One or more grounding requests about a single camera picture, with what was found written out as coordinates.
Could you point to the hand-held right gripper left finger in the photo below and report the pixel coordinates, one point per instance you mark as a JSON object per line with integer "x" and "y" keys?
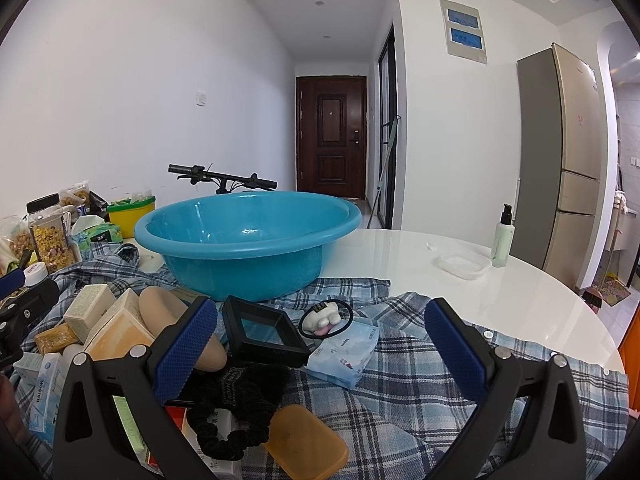
{"x": 185, "y": 355}

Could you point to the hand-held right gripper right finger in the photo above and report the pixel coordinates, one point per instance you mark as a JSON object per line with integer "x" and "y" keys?
{"x": 455, "y": 355}

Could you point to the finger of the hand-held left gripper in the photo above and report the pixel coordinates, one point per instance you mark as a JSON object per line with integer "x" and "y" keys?
{"x": 11, "y": 282}

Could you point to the black printed knit cloth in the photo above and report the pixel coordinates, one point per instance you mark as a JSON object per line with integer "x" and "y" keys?
{"x": 250, "y": 382}

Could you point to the blue plastic basin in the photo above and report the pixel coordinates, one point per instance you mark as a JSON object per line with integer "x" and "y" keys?
{"x": 240, "y": 260}

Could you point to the person's left forearm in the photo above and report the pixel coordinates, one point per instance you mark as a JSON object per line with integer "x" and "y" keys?
{"x": 9, "y": 410}

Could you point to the white jar blue label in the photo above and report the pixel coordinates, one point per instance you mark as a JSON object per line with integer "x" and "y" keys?
{"x": 36, "y": 275}

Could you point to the clear bag of nuts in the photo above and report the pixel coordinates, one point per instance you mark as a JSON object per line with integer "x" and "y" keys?
{"x": 15, "y": 245}

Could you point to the tan foil packet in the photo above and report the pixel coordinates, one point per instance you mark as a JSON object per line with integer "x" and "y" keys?
{"x": 54, "y": 338}

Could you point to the beige round case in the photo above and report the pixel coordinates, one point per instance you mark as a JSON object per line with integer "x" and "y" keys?
{"x": 160, "y": 310}

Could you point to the clear cereal jar black lid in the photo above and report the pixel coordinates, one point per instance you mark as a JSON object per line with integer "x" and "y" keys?
{"x": 50, "y": 240}

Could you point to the white plastic bottle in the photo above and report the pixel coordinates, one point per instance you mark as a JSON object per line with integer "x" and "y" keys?
{"x": 72, "y": 351}

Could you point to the blue plaid shirt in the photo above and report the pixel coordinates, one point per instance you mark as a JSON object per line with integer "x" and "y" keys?
{"x": 425, "y": 410}

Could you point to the red white carton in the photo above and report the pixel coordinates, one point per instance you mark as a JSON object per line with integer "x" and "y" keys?
{"x": 176, "y": 420}

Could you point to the white blue printed box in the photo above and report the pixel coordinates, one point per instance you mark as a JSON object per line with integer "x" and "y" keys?
{"x": 45, "y": 400}

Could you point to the cream printed box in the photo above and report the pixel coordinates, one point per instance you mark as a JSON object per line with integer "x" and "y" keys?
{"x": 87, "y": 310}

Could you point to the clear plastic container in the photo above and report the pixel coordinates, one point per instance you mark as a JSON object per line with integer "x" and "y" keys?
{"x": 462, "y": 265}

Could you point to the black scrunchie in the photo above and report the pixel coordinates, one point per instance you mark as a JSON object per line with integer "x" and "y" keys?
{"x": 220, "y": 445}

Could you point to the green tissue box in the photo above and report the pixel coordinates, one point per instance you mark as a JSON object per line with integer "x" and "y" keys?
{"x": 97, "y": 232}

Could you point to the clear snack bag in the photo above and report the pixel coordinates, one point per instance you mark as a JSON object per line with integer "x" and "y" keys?
{"x": 75, "y": 200}

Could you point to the blue cartoon tissue packet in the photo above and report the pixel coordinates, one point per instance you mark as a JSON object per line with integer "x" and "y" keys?
{"x": 345, "y": 355}

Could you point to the black snack bag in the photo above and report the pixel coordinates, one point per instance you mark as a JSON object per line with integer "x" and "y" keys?
{"x": 99, "y": 202}

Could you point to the pale green spray bottle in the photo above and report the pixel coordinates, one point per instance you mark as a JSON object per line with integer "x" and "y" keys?
{"x": 502, "y": 242}

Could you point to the yellow bin green lid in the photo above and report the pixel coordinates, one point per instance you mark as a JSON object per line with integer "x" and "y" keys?
{"x": 130, "y": 220}

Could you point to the orange chair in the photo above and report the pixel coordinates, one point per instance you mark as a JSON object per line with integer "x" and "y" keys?
{"x": 631, "y": 350}

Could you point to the black bicycle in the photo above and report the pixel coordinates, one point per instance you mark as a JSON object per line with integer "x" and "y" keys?
{"x": 220, "y": 177}

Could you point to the mop pole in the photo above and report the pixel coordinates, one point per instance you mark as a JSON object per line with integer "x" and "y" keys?
{"x": 387, "y": 160}

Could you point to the beige refrigerator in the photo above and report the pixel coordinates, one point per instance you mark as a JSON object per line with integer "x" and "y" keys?
{"x": 560, "y": 160}

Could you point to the dark brown door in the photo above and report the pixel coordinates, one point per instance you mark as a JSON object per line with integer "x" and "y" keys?
{"x": 330, "y": 160}

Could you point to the black framed glass door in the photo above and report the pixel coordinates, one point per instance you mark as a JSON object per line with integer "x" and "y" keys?
{"x": 386, "y": 110}

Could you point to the electrical panel blue windows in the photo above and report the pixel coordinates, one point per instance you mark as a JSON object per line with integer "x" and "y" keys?
{"x": 462, "y": 35}

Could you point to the black display frame box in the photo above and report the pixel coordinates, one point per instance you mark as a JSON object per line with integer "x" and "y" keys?
{"x": 280, "y": 355}

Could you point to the white light switch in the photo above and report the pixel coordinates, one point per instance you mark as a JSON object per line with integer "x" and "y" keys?
{"x": 201, "y": 98}

